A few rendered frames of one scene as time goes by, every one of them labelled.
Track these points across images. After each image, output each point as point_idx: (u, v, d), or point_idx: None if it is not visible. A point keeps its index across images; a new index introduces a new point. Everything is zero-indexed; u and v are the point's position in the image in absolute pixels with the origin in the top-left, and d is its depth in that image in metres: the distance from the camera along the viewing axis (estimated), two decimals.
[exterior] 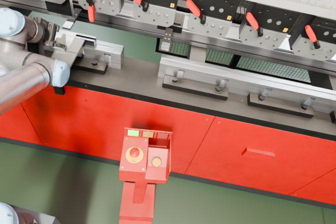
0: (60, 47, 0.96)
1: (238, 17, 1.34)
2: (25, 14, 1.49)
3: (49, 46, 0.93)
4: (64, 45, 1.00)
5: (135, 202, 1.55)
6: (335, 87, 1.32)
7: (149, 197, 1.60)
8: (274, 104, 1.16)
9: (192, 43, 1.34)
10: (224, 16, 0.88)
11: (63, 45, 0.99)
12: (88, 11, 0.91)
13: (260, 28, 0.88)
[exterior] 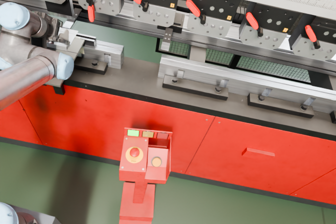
0: (63, 42, 0.97)
1: (238, 17, 1.34)
2: None
3: (53, 41, 0.94)
4: (67, 40, 1.01)
5: (135, 202, 1.55)
6: (335, 87, 1.32)
7: (149, 197, 1.60)
8: (274, 104, 1.16)
9: (192, 43, 1.34)
10: (224, 16, 0.88)
11: (66, 41, 1.01)
12: (88, 11, 0.91)
13: (260, 28, 0.88)
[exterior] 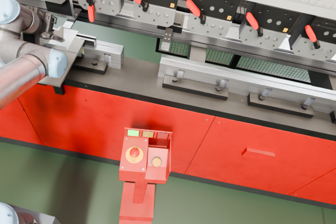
0: (58, 39, 0.92)
1: (238, 17, 1.34)
2: None
3: (46, 38, 0.89)
4: (61, 38, 0.96)
5: (135, 202, 1.55)
6: (335, 87, 1.32)
7: (149, 197, 1.60)
8: (274, 104, 1.16)
9: (192, 43, 1.34)
10: (224, 16, 0.88)
11: (61, 38, 0.96)
12: (88, 11, 0.91)
13: (260, 28, 0.88)
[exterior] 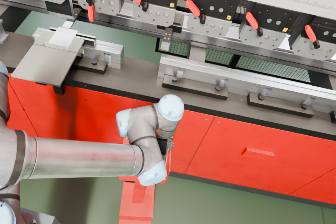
0: (173, 148, 0.95)
1: (238, 17, 1.34)
2: (25, 14, 1.49)
3: (169, 145, 0.91)
4: None
5: (135, 202, 1.55)
6: (335, 87, 1.32)
7: (149, 197, 1.60)
8: (274, 104, 1.16)
9: (192, 43, 1.34)
10: (224, 16, 0.88)
11: None
12: (88, 11, 0.91)
13: (260, 28, 0.88)
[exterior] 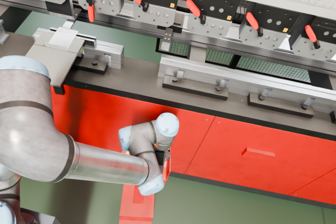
0: (169, 158, 1.03)
1: (238, 17, 1.34)
2: (25, 14, 1.49)
3: (166, 156, 1.00)
4: None
5: (135, 202, 1.55)
6: (335, 87, 1.32)
7: (149, 197, 1.60)
8: (274, 104, 1.16)
9: (192, 43, 1.34)
10: (224, 16, 0.88)
11: None
12: (88, 11, 0.91)
13: (260, 28, 0.88)
